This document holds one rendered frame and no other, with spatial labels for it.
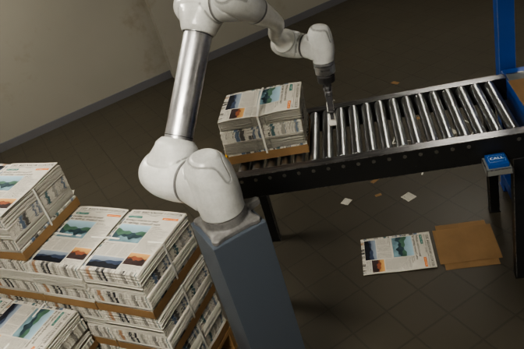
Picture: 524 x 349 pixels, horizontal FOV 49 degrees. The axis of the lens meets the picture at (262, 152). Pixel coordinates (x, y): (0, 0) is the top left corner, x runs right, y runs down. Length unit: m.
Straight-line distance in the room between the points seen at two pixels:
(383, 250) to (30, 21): 3.91
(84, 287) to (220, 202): 0.82
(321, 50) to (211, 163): 0.81
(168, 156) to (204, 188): 0.21
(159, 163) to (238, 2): 0.59
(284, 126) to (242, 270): 0.80
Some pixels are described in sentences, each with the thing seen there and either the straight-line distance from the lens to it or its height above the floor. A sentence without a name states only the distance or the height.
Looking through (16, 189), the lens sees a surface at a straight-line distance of 2.61.
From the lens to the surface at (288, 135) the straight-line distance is 2.55.
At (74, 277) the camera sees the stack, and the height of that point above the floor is 0.78.
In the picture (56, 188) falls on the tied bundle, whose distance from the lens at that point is 2.66.
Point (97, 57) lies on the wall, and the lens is 5.96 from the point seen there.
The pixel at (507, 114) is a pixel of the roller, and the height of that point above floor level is 0.80.
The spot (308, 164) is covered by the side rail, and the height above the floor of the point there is 0.80.
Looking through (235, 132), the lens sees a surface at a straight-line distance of 2.57.
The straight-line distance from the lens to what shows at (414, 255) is 3.15.
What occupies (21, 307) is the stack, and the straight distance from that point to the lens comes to 2.77.
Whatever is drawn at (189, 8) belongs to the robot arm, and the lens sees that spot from 2.03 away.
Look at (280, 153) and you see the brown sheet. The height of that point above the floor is 0.83.
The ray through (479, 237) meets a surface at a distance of 3.24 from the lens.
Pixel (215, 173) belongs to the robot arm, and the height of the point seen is 1.23.
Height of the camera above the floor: 2.14
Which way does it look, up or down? 30 degrees down
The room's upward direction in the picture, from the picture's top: 16 degrees counter-clockwise
